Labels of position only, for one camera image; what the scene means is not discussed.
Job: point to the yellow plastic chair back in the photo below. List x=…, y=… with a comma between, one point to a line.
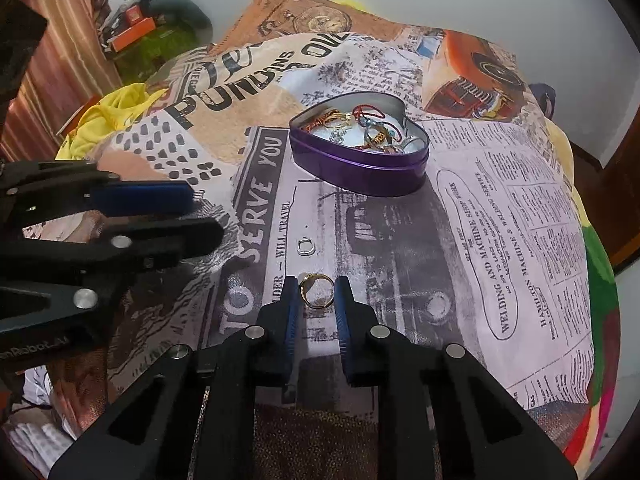
x=345, y=0

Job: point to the colourful fleece blanket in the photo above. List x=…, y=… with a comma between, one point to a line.
x=600, y=270

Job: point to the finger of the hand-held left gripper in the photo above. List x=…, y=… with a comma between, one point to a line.
x=145, y=197
x=165, y=242

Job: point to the striped orange curtain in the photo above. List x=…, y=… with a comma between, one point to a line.
x=65, y=50

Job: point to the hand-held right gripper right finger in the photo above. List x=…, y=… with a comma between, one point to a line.
x=345, y=330

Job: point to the yellow garment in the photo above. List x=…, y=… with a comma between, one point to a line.
x=110, y=110

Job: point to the newspaper print blanket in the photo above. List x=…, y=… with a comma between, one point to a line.
x=400, y=260

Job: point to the purple heart-shaped tin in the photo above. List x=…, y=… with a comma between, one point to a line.
x=360, y=175

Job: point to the white patterned cloth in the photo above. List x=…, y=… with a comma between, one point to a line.
x=30, y=410

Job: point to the grey cushion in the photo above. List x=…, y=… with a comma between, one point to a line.
x=180, y=12

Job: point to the pile of mixed jewelry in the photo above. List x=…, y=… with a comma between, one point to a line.
x=375, y=137

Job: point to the orange box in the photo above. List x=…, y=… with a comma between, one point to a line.
x=132, y=37

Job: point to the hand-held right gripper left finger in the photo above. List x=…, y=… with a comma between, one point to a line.
x=291, y=320

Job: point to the dark blue backpack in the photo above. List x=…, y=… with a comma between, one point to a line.
x=542, y=97

